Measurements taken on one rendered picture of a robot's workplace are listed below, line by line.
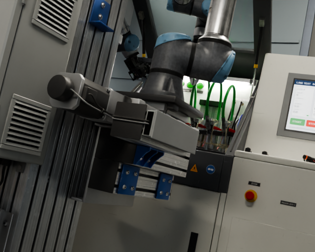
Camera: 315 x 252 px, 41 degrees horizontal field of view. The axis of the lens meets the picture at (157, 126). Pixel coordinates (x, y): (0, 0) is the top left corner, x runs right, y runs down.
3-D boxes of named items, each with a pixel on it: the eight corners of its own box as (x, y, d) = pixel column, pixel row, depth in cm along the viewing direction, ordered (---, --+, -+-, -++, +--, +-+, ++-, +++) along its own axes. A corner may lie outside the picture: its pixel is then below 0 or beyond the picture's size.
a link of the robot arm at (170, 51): (148, 74, 146) (156, 37, 148) (186, 82, 146) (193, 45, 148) (149, 65, 134) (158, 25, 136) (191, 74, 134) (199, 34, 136)
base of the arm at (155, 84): (170, 97, 129) (177, 67, 130) (130, 94, 136) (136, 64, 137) (190, 109, 142) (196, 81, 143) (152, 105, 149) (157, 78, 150)
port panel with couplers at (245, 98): (221, 144, 234) (231, 90, 238) (222, 145, 237) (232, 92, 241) (244, 148, 229) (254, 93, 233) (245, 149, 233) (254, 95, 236)
